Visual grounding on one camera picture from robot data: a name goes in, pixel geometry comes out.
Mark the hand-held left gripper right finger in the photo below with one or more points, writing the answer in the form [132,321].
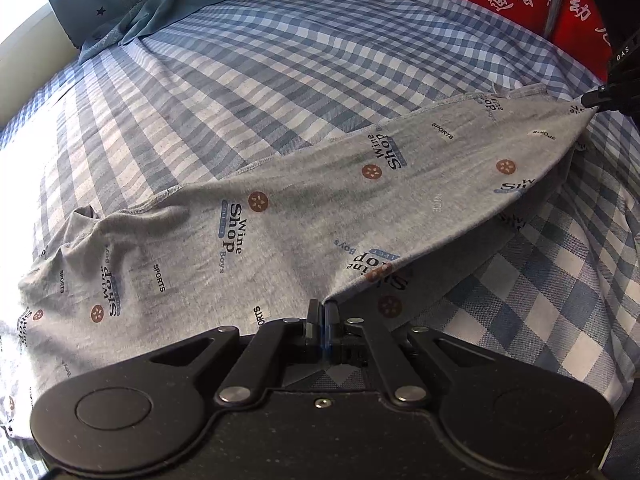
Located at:
[329,334]

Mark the blue checkered bed sheet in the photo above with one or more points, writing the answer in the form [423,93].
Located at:
[280,85]

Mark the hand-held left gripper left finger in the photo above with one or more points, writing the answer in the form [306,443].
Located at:
[316,332]

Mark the red printed cloth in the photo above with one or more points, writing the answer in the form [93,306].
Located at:
[525,5]

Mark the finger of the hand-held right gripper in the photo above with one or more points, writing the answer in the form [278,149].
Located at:
[612,95]

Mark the grey printed pants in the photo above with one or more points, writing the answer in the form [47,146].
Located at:
[300,210]

